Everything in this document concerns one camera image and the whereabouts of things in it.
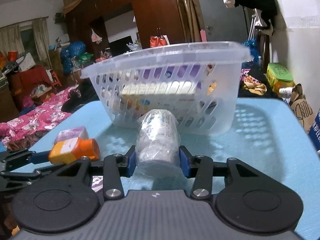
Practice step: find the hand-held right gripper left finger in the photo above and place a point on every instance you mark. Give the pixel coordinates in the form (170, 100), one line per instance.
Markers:
(132, 163)

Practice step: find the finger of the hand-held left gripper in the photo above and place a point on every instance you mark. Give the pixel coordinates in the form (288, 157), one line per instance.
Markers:
(40, 157)
(25, 175)

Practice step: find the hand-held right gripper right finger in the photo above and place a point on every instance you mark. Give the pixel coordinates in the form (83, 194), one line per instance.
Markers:
(183, 163)

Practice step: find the orange bottle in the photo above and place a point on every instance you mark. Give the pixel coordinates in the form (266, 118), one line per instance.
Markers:
(72, 150)

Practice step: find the plastic-wrapped white bottle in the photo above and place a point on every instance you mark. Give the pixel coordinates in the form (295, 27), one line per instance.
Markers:
(157, 140)

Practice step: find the orange and white medicine box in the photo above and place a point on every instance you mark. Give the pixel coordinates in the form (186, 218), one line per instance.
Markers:
(130, 105)

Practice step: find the white plastic basket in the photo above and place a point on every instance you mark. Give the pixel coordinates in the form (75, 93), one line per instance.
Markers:
(225, 110)

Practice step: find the purple tissue pack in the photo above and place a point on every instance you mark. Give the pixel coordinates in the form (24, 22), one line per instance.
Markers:
(150, 73)

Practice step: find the pink floral blanket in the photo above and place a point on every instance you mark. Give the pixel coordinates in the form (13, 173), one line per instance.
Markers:
(35, 120)

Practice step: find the small purple white packet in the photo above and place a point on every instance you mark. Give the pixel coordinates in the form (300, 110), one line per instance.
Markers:
(97, 183)

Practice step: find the small purple tissue packet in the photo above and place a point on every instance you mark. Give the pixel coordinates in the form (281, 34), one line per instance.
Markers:
(72, 132)

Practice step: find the pile of black clothes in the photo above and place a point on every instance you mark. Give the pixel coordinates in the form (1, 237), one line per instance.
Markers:
(80, 96)

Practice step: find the red cloth-covered chair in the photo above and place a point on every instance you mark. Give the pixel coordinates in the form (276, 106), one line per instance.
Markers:
(27, 81)

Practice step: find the yellow floral cloth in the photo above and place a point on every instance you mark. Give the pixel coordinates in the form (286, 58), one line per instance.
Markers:
(253, 83)

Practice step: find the blue plastic sack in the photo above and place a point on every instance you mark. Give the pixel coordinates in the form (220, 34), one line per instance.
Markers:
(72, 55)

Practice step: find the beige curtain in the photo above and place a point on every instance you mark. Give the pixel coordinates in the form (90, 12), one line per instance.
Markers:
(41, 41)
(11, 41)

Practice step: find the crumpled white plastic bag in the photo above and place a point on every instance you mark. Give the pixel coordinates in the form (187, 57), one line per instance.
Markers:
(133, 46)

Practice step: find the black television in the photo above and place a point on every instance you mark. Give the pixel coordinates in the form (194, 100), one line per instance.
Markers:
(120, 45)

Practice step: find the orange plastic bag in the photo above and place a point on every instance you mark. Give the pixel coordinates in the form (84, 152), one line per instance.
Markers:
(158, 41)

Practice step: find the pink paper strip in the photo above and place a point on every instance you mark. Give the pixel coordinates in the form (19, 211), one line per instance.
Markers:
(203, 35)

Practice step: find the yellow box with green lid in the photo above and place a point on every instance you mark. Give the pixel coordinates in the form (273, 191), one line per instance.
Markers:
(280, 76)

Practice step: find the brown paper bag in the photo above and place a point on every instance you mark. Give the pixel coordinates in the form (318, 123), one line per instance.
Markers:
(302, 110)

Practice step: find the pink white hanging bag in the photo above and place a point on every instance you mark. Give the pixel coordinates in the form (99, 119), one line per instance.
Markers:
(96, 37)

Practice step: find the blue plastic bag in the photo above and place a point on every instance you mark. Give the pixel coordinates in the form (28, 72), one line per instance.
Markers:
(251, 50)

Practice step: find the blue shopping bag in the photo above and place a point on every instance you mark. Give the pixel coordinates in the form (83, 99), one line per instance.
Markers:
(315, 130)

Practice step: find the wooden planks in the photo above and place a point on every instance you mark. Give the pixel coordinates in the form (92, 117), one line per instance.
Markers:
(187, 12)

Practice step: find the dark wooden wardrobe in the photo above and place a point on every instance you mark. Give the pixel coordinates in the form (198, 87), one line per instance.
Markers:
(155, 10)

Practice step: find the grey door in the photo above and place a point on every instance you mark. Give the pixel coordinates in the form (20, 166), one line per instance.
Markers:
(212, 10)

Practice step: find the black garment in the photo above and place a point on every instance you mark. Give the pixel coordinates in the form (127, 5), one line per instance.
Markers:
(257, 2)

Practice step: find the metal folding frame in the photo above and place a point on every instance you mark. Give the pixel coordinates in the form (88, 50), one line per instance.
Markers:
(253, 25)

